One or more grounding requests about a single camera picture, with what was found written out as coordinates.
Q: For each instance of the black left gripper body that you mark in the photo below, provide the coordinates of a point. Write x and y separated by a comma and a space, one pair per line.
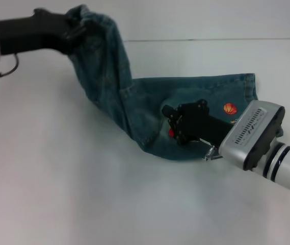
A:
32, 33

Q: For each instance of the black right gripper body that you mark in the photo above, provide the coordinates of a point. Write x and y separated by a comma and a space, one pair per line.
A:
206, 125

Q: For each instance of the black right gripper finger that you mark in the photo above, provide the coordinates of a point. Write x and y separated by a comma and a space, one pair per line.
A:
176, 131
169, 111

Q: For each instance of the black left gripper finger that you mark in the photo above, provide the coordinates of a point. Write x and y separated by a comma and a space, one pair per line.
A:
77, 33
73, 21

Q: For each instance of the blue denim shorts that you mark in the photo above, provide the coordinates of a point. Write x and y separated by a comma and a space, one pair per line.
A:
104, 76

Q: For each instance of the small silver metal bracket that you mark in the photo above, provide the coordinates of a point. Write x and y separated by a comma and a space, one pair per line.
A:
211, 153

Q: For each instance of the silver vented wrist camera box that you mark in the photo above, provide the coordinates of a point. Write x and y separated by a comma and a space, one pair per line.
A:
249, 127

